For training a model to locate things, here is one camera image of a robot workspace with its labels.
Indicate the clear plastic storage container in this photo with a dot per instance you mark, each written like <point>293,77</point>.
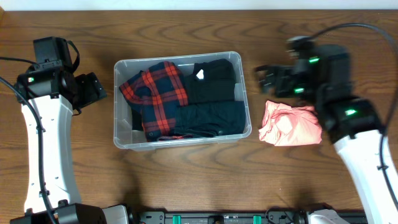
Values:
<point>124,137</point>

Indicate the large black garment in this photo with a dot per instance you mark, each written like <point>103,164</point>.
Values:
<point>136,120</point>

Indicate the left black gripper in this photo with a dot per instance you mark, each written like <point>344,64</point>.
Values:
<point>91,86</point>

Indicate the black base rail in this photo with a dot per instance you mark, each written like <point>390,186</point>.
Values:
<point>271,216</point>

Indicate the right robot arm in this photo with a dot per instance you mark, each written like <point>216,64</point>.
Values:
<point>321,76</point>

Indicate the dark navy garment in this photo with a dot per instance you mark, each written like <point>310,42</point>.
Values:
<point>208,120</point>

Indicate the black garment with tag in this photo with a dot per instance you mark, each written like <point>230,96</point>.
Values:
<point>211,81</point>

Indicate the pink garment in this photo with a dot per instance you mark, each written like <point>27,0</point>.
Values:
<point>283,125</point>

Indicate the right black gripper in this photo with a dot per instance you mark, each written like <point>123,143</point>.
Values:
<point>293,73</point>

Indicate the red navy plaid shirt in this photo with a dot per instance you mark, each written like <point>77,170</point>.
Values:
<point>156,94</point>

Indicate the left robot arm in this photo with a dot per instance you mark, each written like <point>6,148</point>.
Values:
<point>53,196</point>

